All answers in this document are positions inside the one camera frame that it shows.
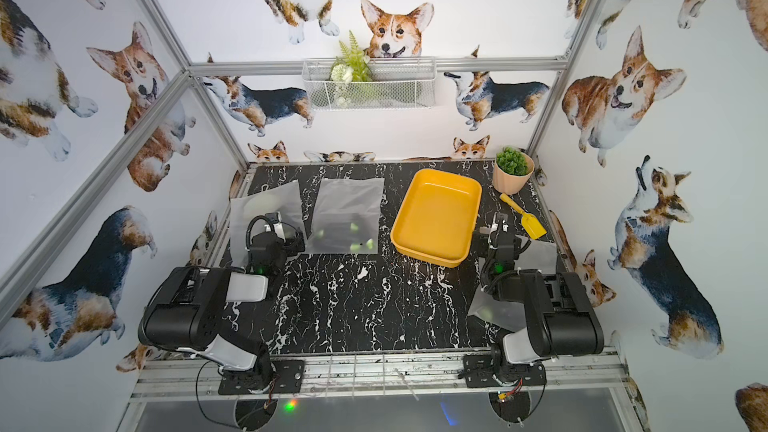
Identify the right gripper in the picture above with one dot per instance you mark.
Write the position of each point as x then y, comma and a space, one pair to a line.
483, 241

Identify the frosted zip-top bag front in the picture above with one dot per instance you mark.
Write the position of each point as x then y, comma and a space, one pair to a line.
510, 316

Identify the frosted zip-top bag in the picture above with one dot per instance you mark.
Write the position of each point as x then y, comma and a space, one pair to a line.
284, 199
346, 217
510, 316

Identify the yellow plastic tray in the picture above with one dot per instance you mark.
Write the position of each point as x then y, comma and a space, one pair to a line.
437, 218

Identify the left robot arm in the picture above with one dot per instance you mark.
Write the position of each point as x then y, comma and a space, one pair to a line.
185, 315

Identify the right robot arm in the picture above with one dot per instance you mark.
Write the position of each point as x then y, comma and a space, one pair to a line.
551, 314

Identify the yellow plastic scoop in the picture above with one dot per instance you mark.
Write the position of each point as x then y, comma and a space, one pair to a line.
531, 225

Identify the pink pot green plant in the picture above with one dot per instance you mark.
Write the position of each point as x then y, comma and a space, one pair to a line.
512, 170

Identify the artificial fern and flower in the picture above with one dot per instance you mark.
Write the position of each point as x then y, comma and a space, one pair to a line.
351, 76

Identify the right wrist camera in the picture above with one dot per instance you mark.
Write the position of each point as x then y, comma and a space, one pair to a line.
499, 222

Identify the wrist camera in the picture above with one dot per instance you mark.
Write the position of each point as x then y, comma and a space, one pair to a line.
273, 223
499, 222

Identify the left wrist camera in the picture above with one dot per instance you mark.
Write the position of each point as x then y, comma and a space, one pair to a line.
273, 223

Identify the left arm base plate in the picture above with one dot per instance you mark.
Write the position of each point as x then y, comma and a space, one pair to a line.
281, 377

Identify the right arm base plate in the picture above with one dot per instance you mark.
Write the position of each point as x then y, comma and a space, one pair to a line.
486, 370

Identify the white wire wall basket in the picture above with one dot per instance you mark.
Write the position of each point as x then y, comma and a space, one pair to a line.
379, 84

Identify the aluminium frame post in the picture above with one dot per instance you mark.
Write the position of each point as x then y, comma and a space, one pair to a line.
36, 259

